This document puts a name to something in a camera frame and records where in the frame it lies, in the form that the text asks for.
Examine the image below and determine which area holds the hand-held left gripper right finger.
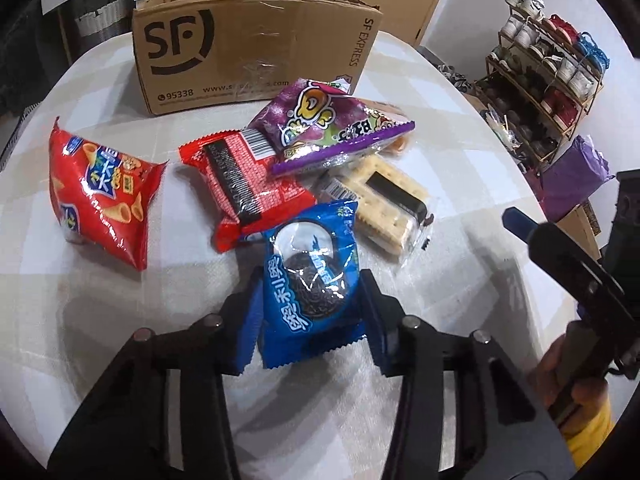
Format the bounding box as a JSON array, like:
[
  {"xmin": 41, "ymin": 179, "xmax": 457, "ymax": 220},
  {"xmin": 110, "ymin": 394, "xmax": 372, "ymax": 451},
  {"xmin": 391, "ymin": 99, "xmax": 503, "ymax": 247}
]
[{"xmin": 359, "ymin": 269, "xmax": 578, "ymax": 480}]

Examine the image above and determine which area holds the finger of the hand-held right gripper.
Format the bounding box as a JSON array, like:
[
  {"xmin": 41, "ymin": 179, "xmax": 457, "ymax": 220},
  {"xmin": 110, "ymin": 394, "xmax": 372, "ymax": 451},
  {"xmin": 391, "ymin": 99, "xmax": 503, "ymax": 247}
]
[
  {"xmin": 529, "ymin": 222, "xmax": 627, "ymax": 312},
  {"xmin": 502, "ymin": 207, "xmax": 540, "ymax": 242}
]

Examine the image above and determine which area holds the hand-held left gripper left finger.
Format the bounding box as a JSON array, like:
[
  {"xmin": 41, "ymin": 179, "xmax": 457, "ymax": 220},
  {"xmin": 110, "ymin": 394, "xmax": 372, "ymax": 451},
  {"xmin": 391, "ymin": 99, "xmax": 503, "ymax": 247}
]
[{"xmin": 47, "ymin": 265, "xmax": 265, "ymax": 480}]

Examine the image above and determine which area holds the blue cookie packet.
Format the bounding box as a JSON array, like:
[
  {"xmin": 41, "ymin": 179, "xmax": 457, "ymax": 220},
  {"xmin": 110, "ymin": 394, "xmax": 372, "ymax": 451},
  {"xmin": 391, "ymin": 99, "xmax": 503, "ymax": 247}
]
[{"xmin": 259, "ymin": 200, "xmax": 368, "ymax": 370}]

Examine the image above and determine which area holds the clear cracker sandwich packet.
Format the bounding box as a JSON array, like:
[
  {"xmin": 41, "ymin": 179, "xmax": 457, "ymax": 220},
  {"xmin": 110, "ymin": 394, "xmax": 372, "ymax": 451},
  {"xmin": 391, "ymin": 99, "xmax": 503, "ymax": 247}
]
[{"xmin": 315, "ymin": 155, "xmax": 437, "ymax": 262}]

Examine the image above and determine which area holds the red black-striped snack packet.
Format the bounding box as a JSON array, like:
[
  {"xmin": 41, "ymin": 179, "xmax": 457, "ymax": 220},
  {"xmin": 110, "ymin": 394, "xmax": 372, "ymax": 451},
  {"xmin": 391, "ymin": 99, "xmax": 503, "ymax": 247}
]
[{"xmin": 179, "ymin": 130, "xmax": 318, "ymax": 253}]

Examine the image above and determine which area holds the red cone snack packet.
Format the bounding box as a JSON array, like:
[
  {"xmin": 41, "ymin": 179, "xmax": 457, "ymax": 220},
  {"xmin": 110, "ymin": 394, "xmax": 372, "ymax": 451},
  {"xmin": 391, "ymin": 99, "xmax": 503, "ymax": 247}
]
[{"xmin": 48, "ymin": 116, "xmax": 170, "ymax": 272}]

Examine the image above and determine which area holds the purple jelly packet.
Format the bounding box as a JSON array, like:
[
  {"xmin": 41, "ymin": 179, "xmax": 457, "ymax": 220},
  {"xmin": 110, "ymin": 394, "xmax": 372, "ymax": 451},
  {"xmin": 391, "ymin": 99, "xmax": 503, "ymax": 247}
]
[{"xmin": 248, "ymin": 78, "xmax": 417, "ymax": 177}]

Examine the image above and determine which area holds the brown cardboard box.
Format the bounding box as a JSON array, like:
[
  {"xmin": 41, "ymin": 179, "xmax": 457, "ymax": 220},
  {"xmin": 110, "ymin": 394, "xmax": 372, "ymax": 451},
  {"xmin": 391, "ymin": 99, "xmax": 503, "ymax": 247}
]
[{"xmin": 131, "ymin": 0, "xmax": 383, "ymax": 117}]

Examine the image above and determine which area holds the person's right hand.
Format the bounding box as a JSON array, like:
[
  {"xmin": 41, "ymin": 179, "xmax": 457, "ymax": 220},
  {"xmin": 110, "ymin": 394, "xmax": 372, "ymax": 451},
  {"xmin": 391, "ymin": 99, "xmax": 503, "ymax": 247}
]
[{"xmin": 531, "ymin": 332, "xmax": 609, "ymax": 429}]

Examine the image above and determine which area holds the small cardboard box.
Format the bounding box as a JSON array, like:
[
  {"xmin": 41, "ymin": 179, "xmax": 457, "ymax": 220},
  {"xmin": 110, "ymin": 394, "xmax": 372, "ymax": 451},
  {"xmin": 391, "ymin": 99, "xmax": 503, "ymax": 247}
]
[{"xmin": 556, "ymin": 202, "xmax": 602, "ymax": 262}]

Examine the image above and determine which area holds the purple bag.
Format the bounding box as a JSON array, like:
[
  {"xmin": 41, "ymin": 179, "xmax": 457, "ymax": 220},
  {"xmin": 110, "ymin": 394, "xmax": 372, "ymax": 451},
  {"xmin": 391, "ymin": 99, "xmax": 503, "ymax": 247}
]
[{"xmin": 540, "ymin": 135, "xmax": 614, "ymax": 221}]

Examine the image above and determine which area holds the wooden shoe rack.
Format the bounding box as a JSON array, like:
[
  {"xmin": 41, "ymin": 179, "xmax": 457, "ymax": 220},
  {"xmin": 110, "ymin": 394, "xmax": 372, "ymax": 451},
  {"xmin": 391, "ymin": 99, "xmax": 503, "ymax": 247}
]
[{"xmin": 475, "ymin": 7, "xmax": 608, "ymax": 171}]

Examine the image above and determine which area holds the woven laundry basket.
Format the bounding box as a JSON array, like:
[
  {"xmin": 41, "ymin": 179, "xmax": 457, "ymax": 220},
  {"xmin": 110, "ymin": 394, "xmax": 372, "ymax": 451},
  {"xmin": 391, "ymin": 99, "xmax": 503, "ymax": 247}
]
[{"xmin": 74, "ymin": 2, "xmax": 132, "ymax": 45}]

